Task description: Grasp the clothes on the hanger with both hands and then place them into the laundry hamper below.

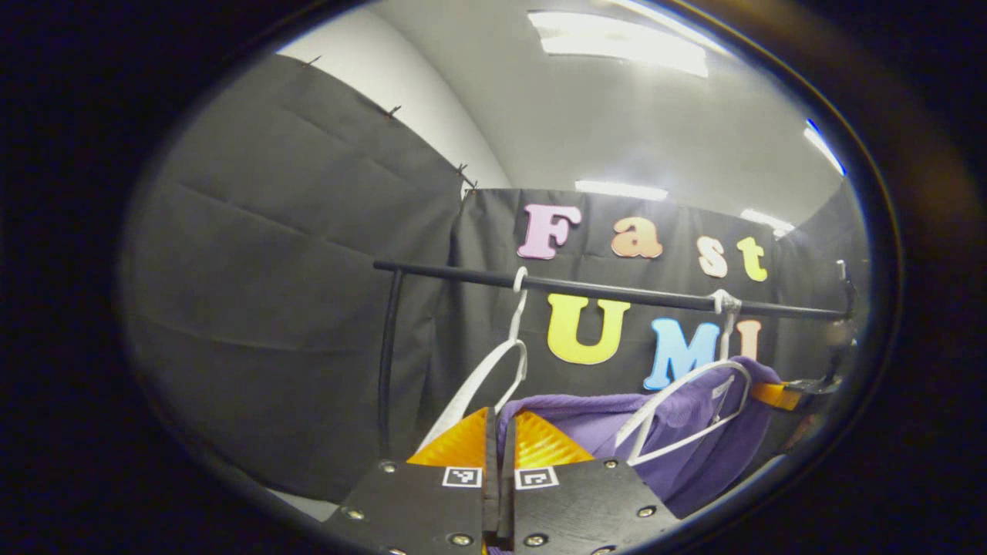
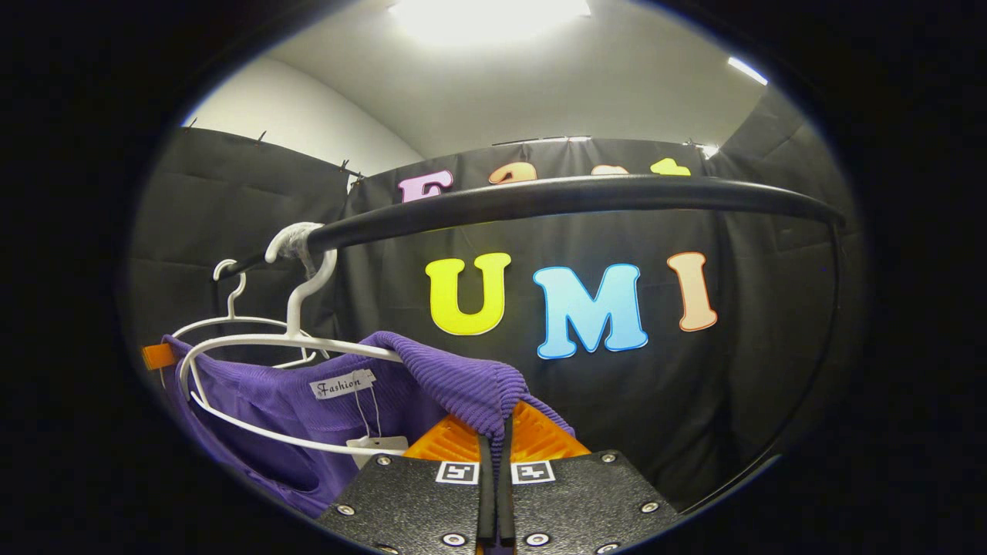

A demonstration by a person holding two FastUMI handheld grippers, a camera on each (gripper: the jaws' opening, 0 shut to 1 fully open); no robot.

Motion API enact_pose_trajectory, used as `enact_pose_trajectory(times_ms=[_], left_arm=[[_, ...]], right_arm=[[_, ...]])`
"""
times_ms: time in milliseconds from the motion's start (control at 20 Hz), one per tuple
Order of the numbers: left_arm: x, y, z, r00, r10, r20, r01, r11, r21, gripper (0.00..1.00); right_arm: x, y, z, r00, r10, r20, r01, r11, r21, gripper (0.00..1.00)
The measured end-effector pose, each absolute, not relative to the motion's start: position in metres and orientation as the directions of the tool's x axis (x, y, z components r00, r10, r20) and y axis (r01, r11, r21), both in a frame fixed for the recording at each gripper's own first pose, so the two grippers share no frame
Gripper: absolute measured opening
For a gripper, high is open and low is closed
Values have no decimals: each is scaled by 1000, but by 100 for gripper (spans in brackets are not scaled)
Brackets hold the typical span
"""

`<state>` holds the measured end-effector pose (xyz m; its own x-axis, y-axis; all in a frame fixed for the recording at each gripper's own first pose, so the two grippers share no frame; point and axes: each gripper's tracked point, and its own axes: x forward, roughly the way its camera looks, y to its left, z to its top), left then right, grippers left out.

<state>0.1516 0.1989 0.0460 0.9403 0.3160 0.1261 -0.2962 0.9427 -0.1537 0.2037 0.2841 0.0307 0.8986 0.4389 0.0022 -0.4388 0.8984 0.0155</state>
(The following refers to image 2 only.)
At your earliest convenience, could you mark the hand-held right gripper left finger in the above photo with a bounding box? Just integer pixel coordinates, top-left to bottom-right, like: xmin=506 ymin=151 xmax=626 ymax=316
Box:
xmin=316 ymin=414 xmax=498 ymax=555

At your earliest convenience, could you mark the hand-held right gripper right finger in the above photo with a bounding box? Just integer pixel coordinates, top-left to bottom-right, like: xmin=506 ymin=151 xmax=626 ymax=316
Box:
xmin=497 ymin=401 xmax=683 ymax=555

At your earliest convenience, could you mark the purple ribbed shirt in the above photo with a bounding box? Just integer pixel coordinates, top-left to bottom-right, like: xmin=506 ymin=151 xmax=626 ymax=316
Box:
xmin=160 ymin=331 xmax=575 ymax=519

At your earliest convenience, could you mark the white plastic hanger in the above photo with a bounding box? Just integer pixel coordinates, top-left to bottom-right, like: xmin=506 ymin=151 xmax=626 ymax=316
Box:
xmin=171 ymin=259 xmax=318 ymax=369
xmin=177 ymin=222 xmax=409 ymax=458

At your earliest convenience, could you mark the black clothes rack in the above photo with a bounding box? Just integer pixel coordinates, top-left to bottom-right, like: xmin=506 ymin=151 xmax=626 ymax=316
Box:
xmin=218 ymin=174 xmax=847 ymax=516

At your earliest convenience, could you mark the black backdrop cloth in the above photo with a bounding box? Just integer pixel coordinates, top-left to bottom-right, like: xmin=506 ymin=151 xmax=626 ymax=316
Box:
xmin=123 ymin=85 xmax=868 ymax=513

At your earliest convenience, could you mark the large ceiling light panel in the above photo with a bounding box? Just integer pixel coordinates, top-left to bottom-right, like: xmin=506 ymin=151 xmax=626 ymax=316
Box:
xmin=389 ymin=0 xmax=593 ymax=43

